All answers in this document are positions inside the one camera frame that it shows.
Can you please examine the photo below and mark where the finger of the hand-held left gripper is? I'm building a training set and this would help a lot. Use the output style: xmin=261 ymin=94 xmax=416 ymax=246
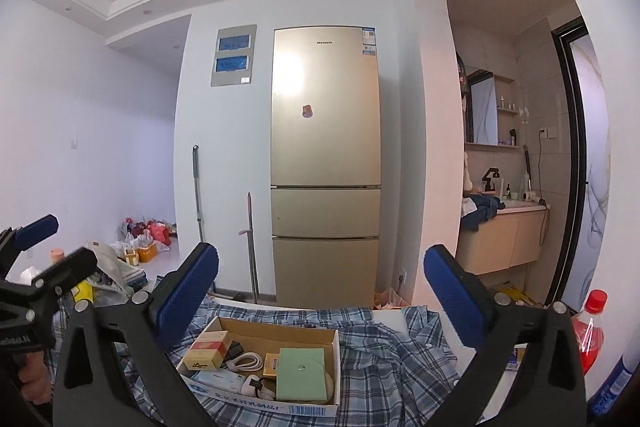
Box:
xmin=0 ymin=213 xmax=60 ymax=258
xmin=31 ymin=247 xmax=98 ymax=303

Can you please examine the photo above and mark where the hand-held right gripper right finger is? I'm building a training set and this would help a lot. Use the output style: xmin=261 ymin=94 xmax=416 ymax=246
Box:
xmin=422 ymin=244 xmax=588 ymax=427

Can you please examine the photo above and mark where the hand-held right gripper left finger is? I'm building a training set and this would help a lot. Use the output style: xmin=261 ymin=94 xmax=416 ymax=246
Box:
xmin=52 ymin=242 xmax=221 ymax=427

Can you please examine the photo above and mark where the red gold cigarette box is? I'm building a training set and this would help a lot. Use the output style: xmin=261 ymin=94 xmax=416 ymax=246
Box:
xmin=181 ymin=330 xmax=231 ymax=372

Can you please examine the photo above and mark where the black tissue pack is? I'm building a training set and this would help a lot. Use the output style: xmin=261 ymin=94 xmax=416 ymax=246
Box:
xmin=222 ymin=341 xmax=247 ymax=363

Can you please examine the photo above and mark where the blue wet wipes pack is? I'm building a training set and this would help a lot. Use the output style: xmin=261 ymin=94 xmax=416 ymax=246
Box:
xmin=192 ymin=369 xmax=251 ymax=395

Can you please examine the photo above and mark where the white cardboard box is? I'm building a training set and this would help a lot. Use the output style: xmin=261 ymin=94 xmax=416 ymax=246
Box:
xmin=177 ymin=316 xmax=341 ymax=418

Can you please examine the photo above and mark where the green fabric pouch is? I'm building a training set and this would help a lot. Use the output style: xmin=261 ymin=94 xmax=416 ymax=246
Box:
xmin=276 ymin=347 xmax=328 ymax=404

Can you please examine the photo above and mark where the person's left hand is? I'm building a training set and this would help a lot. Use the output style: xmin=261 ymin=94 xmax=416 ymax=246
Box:
xmin=19 ymin=351 xmax=52 ymax=404

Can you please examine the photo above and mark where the white plastic bag pile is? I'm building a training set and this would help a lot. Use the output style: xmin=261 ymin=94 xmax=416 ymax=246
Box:
xmin=85 ymin=239 xmax=148 ymax=303

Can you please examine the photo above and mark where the beige bathroom vanity cabinet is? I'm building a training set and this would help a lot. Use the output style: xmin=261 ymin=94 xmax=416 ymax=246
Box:
xmin=456 ymin=202 xmax=548 ymax=275

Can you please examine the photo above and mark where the blue plaid cloth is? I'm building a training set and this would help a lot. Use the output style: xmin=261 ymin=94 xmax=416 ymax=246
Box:
xmin=50 ymin=294 xmax=501 ymax=427

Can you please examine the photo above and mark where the dark blue clothing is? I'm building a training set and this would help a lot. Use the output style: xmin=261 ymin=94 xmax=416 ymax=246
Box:
xmin=462 ymin=194 xmax=506 ymax=233

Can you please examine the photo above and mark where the yellow blue tissue pack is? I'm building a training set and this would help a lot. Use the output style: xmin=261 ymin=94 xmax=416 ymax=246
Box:
xmin=261 ymin=352 xmax=282 ymax=379

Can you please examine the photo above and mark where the red soda bottle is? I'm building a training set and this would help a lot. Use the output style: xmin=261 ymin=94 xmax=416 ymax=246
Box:
xmin=570 ymin=289 xmax=608 ymax=378

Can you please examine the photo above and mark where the blue label plastic bottle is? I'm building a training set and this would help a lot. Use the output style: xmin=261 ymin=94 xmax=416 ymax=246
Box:
xmin=587 ymin=352 xmax=637 ymax=418

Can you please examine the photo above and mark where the gold refrigerator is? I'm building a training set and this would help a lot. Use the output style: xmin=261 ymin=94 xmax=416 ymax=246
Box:
xmin=270 ymin=26 xmax=383 ymax=310

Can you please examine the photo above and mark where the bathroom mirror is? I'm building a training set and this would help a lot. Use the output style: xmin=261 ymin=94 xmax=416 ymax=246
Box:
xmin=465 ymin=69 xmax=498 ymax=145

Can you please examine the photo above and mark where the black framed glass door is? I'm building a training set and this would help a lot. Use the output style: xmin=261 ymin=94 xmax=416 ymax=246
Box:
xmin=547 ymin=19 xmax=613 ymax=308

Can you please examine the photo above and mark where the white charging cable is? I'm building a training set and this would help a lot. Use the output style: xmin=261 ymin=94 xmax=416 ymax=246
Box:
xmin=227 ymin=352 xmax=264 ymax=375

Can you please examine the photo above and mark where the bathroom wall shelf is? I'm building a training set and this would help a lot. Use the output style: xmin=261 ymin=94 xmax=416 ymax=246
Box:
xmin=496 ymin=77 xmax=518 ymax=112

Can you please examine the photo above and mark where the grey wall panel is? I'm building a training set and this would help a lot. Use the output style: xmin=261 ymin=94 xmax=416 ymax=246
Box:
xmin=210 ymin=24 xmax=257 ymax=88

